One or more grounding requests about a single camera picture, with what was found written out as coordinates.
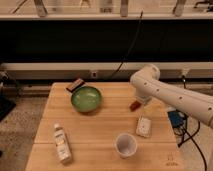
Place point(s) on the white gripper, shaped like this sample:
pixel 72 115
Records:
pixel 143 100

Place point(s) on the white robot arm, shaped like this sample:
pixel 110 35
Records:
pixel 146 83

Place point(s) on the green ceramic bowl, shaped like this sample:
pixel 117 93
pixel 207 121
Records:
pixel 86 99

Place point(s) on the white wrapped packet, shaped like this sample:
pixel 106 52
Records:
pixel 143 127

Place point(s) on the blue connector box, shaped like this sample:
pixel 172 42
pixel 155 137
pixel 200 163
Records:
pixel 175 119

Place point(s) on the brown rectangular block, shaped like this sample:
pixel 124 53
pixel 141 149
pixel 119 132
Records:
pixel 77 83

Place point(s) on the white lotion bottle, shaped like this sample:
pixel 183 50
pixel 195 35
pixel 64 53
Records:
pixel 62 145

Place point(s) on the wall power outlet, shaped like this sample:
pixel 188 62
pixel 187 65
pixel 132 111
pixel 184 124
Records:
pixel 94 74

